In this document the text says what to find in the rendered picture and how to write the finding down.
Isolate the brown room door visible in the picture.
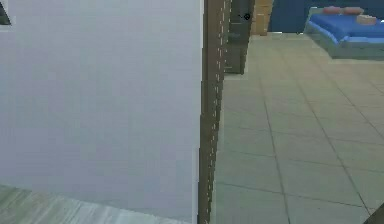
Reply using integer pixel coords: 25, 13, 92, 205
223, 0, 256, 76

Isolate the tan wooden cupboard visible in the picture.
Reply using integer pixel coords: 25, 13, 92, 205
250, 0, 275, 37

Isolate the red pillow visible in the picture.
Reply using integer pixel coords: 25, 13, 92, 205
321, 5, 343, 16
342, 6, 365, 16

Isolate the blue bed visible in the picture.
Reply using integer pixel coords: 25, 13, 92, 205
303, 7, 384, 61

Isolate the tan pillow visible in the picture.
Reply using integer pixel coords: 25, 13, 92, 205
355, 14, 378, 26

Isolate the dark framed picture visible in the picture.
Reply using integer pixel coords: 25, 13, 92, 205
0, 1, 12, 27

